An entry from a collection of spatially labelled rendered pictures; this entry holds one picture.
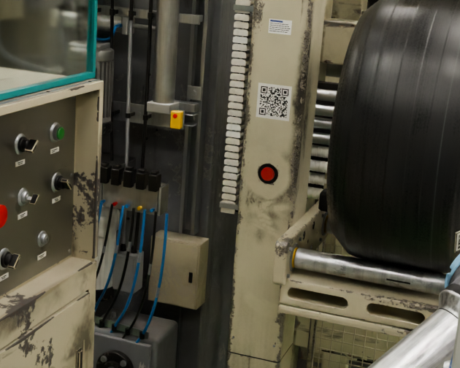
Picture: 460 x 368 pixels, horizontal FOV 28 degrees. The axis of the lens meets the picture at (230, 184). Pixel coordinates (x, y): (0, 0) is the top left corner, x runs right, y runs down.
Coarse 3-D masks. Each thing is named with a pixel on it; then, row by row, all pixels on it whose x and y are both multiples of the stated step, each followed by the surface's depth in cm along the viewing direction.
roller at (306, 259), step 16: (304, 256) 194; (320, 256) 193; (336, 256) 193; (320, 272) 195; (336, 272) 192; (352, 272) 191; (368, 272) 190; (384, 272) 189; (400, 272) 188; (416, 272) 187; (432, 272) 187; (416, 288) 187; (432, 288) 186
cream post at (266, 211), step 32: (256, 0) 193; (288, 0) 191; (320, 0) 195; (256, 32) 194; (320, 32) 200; (256, 64) 196; (288, 64) 194; (256, 96) 198; (256, 128) 199; (288, 128) 197; (256, 160) 201; (288, 160) 198; (256, 192) 203; (288, 192) 200; (256, 224) 204; (288, 224) 202; (256, 256) 206; (256, 288) 208; (256, 320) 210; (288, 320) 213; (256, 352) 211; (288, 352) 218
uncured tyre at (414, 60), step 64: (384, 0) 185; (448, 0) 183; (384, 64) 172; (448, 64) 168; (384, 128) 170; (448, 128) 166; (384, 192) 173; (448, 192) 168; (384, 256) 186; (448, 256) 179
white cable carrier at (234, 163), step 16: (240, 0) 195; (240, 16) 196; (240, 32) 197; (240, 48) 198; (240, 64) 198; (240, 80) 203; (240, 96) 200; (240, 112) 201; (240, 128) 202; (240, 144) 207; (224, 160) 205; (240, 160) 206; (224, 176) 206; (240, 176) 207; (224, 208) 207
